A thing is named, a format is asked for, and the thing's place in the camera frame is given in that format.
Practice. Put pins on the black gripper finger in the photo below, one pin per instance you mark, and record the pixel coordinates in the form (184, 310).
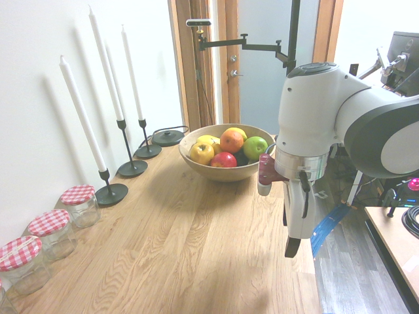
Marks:
(293, 248)
(285, 217)

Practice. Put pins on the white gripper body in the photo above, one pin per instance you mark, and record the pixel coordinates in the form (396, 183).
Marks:
(301, 209)

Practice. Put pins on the orange fruit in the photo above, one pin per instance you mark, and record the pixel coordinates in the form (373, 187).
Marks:
(231, 141)

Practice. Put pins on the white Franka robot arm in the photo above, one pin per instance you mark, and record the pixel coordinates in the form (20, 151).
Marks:
(311, 108)

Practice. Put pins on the dark avocado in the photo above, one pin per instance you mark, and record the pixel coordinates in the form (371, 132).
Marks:
(241, 158)

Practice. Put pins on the wooden fruit bowl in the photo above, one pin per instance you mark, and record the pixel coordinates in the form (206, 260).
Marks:
(226, 173)

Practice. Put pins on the green apple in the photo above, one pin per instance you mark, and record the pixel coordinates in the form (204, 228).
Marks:
(256, 147)

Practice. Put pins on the red apple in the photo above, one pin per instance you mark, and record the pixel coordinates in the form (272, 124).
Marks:
(223, 160)

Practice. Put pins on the black table clamp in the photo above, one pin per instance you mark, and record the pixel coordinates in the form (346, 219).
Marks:
(393, 199)

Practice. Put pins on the yellow lemon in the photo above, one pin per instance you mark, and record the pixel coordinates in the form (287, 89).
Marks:
(240, 131)

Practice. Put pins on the yellow apple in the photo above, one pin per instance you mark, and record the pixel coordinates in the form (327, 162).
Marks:
(201, 153)

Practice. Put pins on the red emergency stop button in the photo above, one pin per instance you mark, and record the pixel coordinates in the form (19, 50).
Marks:
(414, 184)

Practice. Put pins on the black candle holder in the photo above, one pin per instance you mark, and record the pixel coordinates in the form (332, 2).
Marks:
(132, 169)
(149, 152)
(111, 194)

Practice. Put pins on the silver door lock knob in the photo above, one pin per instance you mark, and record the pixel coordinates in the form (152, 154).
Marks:
(233, 59)

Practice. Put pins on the black computer monitor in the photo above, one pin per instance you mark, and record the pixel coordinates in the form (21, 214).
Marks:
(404, 45)

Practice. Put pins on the glass jar checkered lid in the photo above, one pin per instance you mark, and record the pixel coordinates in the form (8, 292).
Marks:
(49, 232)
(21, 261)
(80, 206)

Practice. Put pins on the medium white taper candle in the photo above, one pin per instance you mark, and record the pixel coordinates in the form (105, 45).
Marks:
(131, 73)

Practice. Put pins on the short white taper candle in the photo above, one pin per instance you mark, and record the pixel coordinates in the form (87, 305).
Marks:
(82, 114)

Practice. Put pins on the tallest white taper candle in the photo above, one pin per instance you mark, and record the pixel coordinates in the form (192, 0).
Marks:
(104, 65)

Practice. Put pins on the red and white wrist camera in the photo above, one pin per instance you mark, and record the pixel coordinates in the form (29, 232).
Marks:
(266, 171)

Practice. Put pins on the black articulated camera stand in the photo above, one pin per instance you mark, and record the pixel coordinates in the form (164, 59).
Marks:
(293, 39)

